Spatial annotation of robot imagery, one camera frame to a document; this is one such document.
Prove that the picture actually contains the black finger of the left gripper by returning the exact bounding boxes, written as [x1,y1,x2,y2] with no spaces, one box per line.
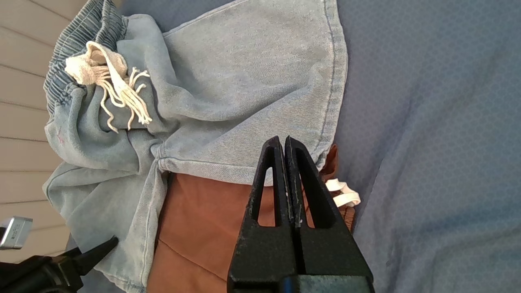
[68,237,118,276]

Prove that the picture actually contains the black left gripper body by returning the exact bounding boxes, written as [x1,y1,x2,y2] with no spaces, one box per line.
[0,254,84,293]

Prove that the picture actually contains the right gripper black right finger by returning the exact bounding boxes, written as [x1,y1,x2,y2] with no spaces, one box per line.
[285,136,374,286]

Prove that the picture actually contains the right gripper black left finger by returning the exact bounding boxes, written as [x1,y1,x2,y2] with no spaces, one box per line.
[227,136,300,292]

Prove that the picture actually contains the rust brown shorts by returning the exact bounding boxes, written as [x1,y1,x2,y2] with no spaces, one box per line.
[147,144,361,293]

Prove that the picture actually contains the light blue denim shorts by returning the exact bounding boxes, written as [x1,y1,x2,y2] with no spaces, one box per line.
[43,0,350,293]

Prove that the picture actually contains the blue bed cover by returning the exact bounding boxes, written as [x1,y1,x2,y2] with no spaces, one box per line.
[118,0,521,293]

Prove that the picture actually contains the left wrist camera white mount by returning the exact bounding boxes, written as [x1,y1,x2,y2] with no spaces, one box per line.
[0,216,33,249]

